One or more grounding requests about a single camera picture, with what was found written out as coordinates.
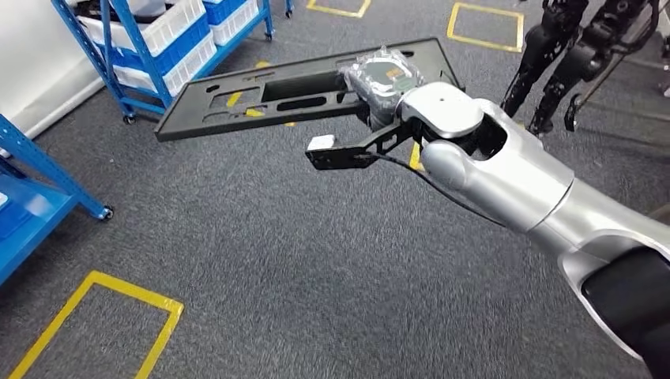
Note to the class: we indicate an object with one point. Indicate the black plastic car part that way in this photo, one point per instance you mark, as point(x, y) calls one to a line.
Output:
point(183, 117)

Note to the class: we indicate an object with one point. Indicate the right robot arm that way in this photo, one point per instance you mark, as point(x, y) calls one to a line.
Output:
point(523, 178)

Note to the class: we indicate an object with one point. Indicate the blue metal shelf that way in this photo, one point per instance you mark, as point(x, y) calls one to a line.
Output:
point(31, 209)
point(146, 68)

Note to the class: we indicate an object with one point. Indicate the white plastic bin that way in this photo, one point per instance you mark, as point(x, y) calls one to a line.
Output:
point(173, 23)
point(238, 21)
point(191, 68)

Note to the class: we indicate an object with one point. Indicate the blue plastic bin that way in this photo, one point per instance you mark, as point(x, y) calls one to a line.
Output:
point(222, 9)
point(180, 51)

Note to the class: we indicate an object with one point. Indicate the black parts in bin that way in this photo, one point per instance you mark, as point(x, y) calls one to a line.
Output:
point(91, 8)

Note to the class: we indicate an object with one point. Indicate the black camera bracket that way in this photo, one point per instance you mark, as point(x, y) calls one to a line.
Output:
point(340, 158)

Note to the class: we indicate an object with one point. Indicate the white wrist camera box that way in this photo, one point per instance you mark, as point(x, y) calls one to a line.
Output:
point(321, 142)

